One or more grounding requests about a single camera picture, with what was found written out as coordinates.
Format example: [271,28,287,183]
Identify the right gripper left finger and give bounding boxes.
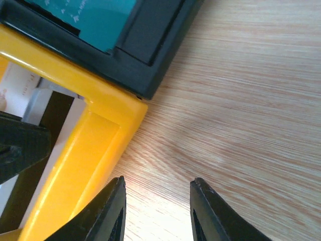
[46,176,126,241]

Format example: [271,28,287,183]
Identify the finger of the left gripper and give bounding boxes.
[1,111,51,183]

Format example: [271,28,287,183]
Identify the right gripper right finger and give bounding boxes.
[190,178,270,240]

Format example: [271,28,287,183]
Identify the yellow plastic bin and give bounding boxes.
[1,26,147,240]

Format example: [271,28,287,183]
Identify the black bin with teal cards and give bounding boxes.
[1,1,202,100]

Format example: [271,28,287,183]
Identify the white floral card stack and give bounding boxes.
[1,59,85,233]

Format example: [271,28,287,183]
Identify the teal card stack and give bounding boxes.
[24,0,136,53]

